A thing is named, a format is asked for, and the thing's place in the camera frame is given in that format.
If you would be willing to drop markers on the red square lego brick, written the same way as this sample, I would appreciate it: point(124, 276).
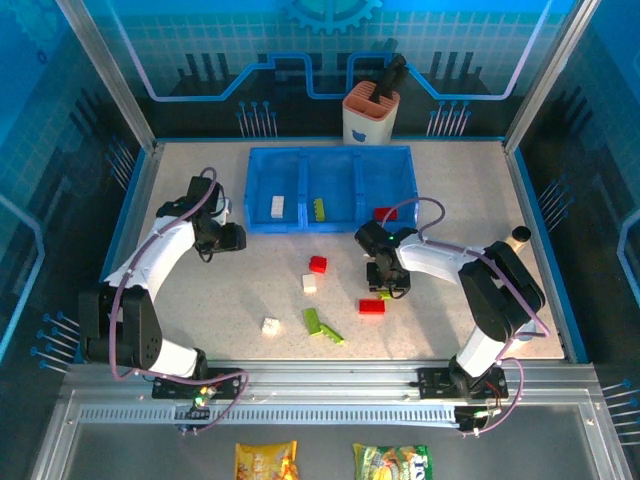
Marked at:
point(317, 264)

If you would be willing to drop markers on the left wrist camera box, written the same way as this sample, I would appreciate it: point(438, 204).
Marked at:
point(226, 207)

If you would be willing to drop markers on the white knife block pink top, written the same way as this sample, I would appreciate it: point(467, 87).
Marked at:
point(367, 125)

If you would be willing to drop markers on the aluminium front rail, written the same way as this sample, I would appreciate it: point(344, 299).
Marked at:
point(325, 375)

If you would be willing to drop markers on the white long lego brick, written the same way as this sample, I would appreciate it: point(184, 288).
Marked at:
point(277, 206)

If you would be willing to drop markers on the green snack bag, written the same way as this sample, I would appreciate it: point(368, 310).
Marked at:
point(392, 462)

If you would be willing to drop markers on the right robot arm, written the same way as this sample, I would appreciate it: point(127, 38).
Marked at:
point(440, 260)

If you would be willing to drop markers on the wooden cylinder black lid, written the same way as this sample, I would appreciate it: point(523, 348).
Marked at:
point(520, 235)

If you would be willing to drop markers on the green long lego brick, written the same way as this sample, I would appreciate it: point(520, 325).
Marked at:
point(385, 296)
point(319, 210)
point(311, 321)
point(332, 334)

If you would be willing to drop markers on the aluminium frame post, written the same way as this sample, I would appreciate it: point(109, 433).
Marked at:
point(114, 80)
point(547, 75)

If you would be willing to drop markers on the blue three-compartment bin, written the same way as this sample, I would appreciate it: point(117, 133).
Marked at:
point(330, 170)

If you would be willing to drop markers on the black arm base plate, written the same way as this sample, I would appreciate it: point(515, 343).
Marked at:
point(435, 382)
point(225, 382)

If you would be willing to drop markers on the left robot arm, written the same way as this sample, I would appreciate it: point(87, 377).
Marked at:
point(150, 260)

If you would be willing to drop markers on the yellow snack bag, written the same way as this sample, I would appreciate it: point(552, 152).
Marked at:
point(266, 461)

